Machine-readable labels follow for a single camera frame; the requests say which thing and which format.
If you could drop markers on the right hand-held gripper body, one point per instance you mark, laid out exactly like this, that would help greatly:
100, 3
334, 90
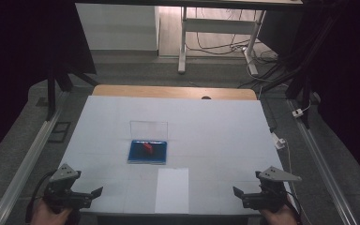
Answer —
270, 197

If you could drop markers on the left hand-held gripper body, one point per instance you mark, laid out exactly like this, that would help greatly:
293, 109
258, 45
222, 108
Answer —
62, 195

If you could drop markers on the blue ink pad box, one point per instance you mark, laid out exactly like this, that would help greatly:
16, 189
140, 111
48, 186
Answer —
137, 155

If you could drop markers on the white paper sheet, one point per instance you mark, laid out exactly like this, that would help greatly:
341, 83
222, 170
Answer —
172, 190

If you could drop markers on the red stamp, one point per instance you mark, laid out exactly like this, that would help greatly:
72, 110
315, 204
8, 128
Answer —
148, 147

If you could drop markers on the person's right hand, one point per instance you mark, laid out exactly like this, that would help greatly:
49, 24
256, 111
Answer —
279, 218

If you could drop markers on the person's left hand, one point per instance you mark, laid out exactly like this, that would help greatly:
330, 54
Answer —
48, 217

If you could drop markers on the white table cover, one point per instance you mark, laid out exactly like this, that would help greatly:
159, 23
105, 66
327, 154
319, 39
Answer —
218, 131

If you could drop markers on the black stand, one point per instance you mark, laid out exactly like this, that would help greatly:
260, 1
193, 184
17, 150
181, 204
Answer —
51, 90
303, 87

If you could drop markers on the white cabinet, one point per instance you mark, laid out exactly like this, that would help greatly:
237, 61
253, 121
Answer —
118, 26

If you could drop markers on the metal floor rail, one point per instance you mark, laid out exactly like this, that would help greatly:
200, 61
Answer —
322, 159
28, 165

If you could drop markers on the black floor frame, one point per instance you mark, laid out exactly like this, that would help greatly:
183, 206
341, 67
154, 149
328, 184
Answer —
59, 132

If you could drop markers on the white desk frame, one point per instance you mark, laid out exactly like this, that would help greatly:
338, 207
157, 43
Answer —
218, 25

